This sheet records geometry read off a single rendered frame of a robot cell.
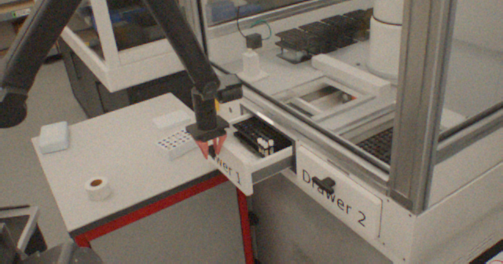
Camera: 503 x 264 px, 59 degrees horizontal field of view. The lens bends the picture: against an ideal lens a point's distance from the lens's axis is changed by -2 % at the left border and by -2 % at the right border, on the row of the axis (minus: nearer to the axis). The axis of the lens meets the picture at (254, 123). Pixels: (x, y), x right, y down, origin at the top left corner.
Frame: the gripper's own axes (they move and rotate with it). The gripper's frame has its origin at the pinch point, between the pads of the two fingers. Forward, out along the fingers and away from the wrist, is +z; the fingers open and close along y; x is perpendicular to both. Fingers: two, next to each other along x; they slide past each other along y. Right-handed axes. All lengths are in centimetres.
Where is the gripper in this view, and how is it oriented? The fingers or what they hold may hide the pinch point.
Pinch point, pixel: (211, 153)
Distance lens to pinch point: 124.5
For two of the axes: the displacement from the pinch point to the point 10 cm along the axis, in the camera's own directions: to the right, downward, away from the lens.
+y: 8.4, -3.2, 4.4
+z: 0.7, 8.6, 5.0
